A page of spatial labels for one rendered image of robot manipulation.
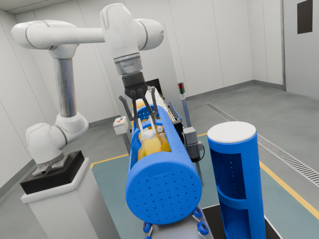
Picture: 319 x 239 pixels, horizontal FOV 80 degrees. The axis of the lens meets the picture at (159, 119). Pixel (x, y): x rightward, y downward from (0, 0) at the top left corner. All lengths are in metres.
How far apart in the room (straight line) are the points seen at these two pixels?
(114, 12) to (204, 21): 5.45
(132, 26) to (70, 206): 1.09
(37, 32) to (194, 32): 5.21
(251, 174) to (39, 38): 1.26
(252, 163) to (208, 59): 5.00
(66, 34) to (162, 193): 0.71
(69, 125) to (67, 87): 0.25
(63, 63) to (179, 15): 4.95
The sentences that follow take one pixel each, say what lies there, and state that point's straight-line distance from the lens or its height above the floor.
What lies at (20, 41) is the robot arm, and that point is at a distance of 1.08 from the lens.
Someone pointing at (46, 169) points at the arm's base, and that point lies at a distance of 1.31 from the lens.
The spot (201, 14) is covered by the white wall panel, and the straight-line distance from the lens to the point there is 6.04.
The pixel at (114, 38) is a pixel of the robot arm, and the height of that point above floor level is 1.64.
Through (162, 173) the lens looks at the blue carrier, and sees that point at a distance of 0.69.
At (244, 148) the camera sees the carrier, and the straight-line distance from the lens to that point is 1.15.
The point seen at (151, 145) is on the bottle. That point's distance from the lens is 0.71.
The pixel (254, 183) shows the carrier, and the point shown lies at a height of 0.72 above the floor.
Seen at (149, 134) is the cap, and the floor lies 1.30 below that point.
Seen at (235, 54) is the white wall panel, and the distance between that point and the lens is 6.33.
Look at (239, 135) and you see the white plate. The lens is 1.17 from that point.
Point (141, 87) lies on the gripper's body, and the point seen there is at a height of 1.48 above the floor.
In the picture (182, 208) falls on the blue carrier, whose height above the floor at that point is 1.01.
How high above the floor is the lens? 1.57
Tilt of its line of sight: 18 degrees down
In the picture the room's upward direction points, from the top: 15 degrees counter-clockwise
